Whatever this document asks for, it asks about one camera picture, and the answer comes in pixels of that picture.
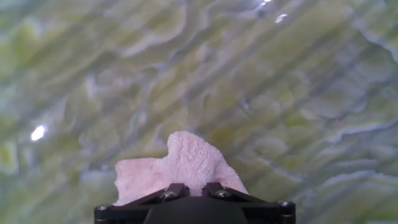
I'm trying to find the green marble pattern mat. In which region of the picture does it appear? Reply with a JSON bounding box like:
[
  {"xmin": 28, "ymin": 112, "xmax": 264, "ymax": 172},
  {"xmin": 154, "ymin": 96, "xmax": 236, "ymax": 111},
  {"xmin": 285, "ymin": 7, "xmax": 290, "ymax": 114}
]
[{"xmin": 0, "ymin": 0, "xmax": 398, "ymax": 224}]

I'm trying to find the pink fluffy cloth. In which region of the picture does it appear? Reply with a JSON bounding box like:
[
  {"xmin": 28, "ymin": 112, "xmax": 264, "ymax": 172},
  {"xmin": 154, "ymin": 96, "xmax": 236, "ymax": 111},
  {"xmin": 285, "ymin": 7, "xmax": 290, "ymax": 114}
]
[{"xmin": 113, "ymin": 130, "xmax": 249, "ymax": 207}]

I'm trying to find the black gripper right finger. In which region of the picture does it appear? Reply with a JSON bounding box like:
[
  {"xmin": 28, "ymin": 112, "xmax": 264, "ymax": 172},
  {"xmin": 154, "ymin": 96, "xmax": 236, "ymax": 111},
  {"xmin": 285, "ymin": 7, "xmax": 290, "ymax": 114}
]
[{"xmin": 201, "ymin": 182, "xmax": 280, "ymax": 208}]

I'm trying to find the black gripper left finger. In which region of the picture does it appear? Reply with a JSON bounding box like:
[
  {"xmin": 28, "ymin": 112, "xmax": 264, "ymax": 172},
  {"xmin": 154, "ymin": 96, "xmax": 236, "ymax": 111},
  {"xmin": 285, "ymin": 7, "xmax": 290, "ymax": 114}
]
[{"xmin": 123, "ymin": 182, "xmax": 190, "ymax": 212}]

